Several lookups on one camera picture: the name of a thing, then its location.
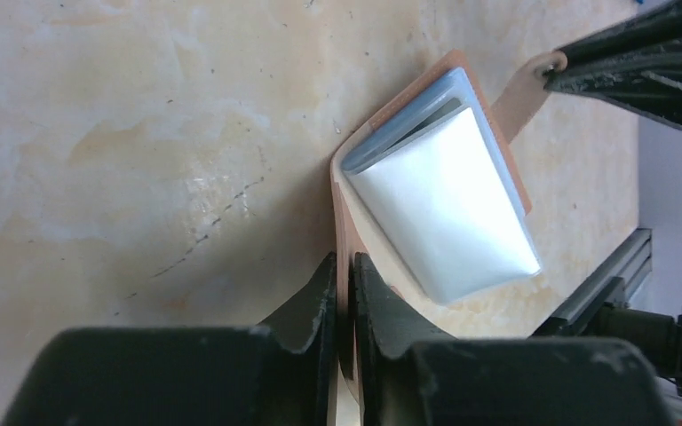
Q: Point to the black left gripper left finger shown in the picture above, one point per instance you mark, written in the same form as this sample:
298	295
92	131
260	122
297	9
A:
281	371

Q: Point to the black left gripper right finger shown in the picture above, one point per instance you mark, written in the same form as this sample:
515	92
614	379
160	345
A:
414	373

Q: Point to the tan leather card holder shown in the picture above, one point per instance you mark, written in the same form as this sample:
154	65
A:
429	204

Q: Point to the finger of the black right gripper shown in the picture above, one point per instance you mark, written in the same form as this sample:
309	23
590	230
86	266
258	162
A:
635	64

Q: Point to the aluminium frame rail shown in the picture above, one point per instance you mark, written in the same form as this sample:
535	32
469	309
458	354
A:
615	282

